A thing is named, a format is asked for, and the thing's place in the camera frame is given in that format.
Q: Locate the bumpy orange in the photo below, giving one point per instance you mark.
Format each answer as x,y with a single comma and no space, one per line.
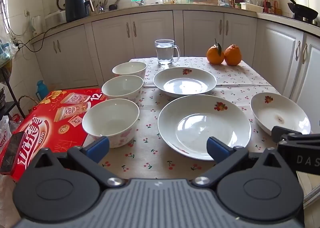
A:
233,55

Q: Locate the white bowl pink flowers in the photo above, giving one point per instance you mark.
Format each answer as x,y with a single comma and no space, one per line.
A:
122,88
128,69
110,120

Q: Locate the white plate fruit print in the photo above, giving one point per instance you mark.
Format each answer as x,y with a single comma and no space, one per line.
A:
275,113
200,128
185,83

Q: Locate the clear plastic bag blue contents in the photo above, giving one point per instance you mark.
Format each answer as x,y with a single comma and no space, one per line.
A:
6,50

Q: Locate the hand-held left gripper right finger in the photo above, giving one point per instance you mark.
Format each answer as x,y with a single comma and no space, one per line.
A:
217,149

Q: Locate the black smartphone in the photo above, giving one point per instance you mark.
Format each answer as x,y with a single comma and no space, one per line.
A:
12,153

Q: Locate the blue thermos jug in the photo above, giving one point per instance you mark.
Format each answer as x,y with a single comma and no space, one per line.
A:
42,90

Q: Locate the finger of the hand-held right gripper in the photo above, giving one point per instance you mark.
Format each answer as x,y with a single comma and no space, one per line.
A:
278,134

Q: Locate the cooking oil bottle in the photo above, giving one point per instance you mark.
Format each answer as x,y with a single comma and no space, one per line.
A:
277,5
267,4

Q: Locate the red carton box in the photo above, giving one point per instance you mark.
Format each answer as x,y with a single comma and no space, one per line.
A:
50,123

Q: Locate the orange with green leaf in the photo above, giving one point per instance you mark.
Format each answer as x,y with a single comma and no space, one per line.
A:
214,55

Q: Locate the black storage rack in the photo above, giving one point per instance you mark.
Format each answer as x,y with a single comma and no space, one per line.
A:
7,108

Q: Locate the white kitchen cabinets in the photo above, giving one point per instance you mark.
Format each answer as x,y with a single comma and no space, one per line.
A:
112,43

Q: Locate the black wok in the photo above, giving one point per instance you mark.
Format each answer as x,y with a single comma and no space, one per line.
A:
302,10

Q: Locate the kitchen countertop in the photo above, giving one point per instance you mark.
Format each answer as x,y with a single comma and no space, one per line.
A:
200,7

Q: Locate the white rice cooker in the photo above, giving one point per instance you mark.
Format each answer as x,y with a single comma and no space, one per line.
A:
53,19

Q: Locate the cherry print tablecloth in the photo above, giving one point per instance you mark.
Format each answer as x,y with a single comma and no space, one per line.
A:
150,111

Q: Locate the white plastic tray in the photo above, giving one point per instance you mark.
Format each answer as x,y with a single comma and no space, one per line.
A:
252,8

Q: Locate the white electric kettle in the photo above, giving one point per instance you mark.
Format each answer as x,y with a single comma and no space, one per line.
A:
37,25

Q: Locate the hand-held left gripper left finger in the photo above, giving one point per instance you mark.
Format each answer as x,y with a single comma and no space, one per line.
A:
100,146

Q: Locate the white plastic bag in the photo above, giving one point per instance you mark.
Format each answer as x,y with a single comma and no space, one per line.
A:
6,128

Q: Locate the glass mug with water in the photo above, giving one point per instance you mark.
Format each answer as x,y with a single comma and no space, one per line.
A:
163,53

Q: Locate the dark blue kettle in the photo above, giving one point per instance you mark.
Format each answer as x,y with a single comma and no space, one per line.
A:
76,8

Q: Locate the wall power socket with plugs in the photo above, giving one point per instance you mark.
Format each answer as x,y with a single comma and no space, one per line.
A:
16,42

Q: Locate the white wall socket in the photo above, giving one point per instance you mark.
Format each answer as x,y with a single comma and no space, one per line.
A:
26,13

